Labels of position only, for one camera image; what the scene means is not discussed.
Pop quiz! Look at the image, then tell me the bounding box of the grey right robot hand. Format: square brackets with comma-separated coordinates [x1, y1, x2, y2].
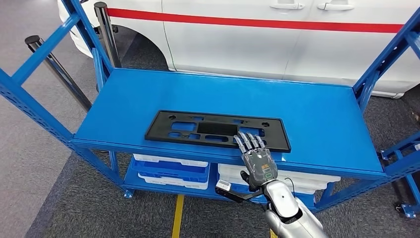
[233, 131, 279, 193]

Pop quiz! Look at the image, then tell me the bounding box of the black plastic plate frame part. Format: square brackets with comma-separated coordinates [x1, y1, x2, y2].
[145, 110, 292, 153]

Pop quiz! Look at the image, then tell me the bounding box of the blue metal shelf rack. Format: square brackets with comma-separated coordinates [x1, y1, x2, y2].
[0, 0, 420, 213]

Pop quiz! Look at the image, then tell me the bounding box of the blue plastic tray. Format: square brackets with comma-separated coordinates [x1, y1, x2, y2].
[130, 158, 211, 183]
[216, 182, 317, 207]

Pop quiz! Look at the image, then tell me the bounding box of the white car with red stripe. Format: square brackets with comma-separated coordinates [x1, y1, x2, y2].
[57, 0, 420, 99]

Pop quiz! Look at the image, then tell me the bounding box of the blue wheeled storage rack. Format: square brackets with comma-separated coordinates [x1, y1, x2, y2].
[380, 133, 420, 219]

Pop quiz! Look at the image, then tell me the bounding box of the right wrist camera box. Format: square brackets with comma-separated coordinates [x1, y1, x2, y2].
[214, 179, 263, 204]

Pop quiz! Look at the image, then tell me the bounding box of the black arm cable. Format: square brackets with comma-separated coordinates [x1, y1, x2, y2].
[284, 177, 297, 198]

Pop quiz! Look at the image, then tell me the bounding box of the black stanchion post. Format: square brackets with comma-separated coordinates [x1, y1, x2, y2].
[24, 35, 93, 113]
[94, 1, 123, 68]

